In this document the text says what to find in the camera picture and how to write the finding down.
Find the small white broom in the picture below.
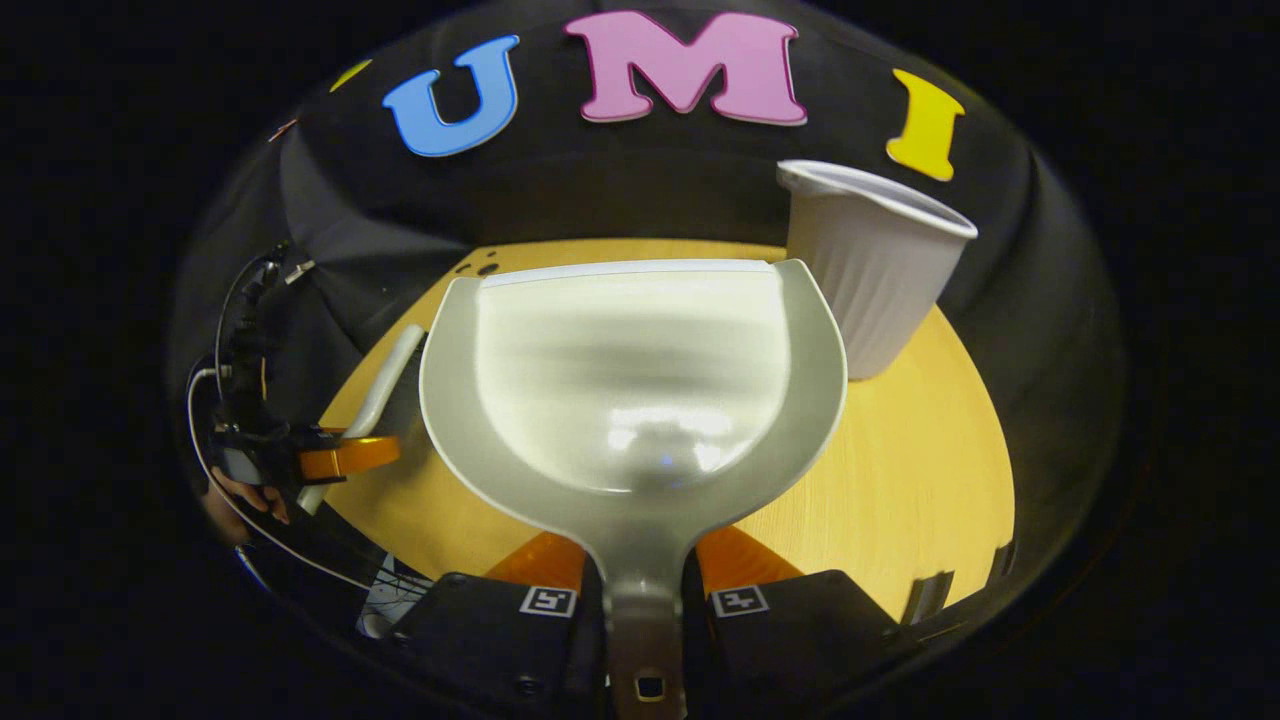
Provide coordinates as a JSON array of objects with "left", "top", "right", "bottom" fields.
[{"left": 298, "top": 323, "right": 429, "bottom": 517}]

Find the white plastic dustpan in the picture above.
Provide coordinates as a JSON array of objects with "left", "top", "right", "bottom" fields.
[{"left": 419, "top": 258, "right": 850, "bottom": 720}]

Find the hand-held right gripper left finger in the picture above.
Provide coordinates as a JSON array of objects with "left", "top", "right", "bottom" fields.
[{"left": 385, "top": 530, "right": 611, "bottom": 720}]

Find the white ribbed garbage bin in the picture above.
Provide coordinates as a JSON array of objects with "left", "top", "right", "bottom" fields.
[{"left": 777, "top": 159, "right": 979, "bottom": 382}]

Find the thin white cable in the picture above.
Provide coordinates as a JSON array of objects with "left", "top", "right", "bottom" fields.
[{"left": 186, "top": 366, "right": 373, "bottom": 593}]

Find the black sleeved cable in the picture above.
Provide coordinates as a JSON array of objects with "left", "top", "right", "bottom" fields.
[{"left": 214, "top": 243, "right": 293, "bottom": 431}]

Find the black backdrop cloth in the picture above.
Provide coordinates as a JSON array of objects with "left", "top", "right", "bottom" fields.
[{"left": 170, "top": 0, "right": 1129, "bottom": 641}]

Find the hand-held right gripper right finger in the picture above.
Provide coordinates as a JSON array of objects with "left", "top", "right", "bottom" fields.
[{"left": 684, "top": 525, "right": 919, "bottom": 717}]

